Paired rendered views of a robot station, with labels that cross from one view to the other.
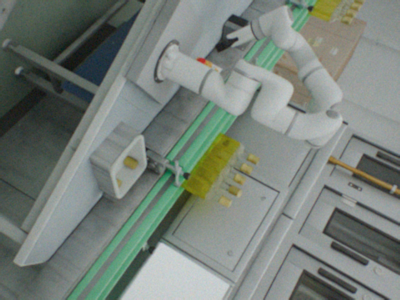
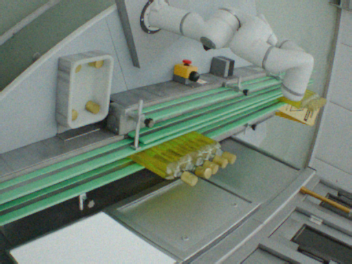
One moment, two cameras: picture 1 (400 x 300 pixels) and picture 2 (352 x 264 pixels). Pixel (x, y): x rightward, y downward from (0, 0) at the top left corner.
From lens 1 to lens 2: 1.03 m
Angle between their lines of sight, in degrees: 34
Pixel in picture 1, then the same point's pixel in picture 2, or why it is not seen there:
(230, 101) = (210, 26)
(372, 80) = not seen: hidden behind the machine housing
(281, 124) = (259, 49)
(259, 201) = (227, 206)
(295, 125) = (273, 51)
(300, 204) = (272, 213)
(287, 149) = (263, 181)
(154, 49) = not seen: outside the picture
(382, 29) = not seen: hidden behind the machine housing
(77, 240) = (20, 152)
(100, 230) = (42, 152)
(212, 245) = (163, 228)
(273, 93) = (251, 23)
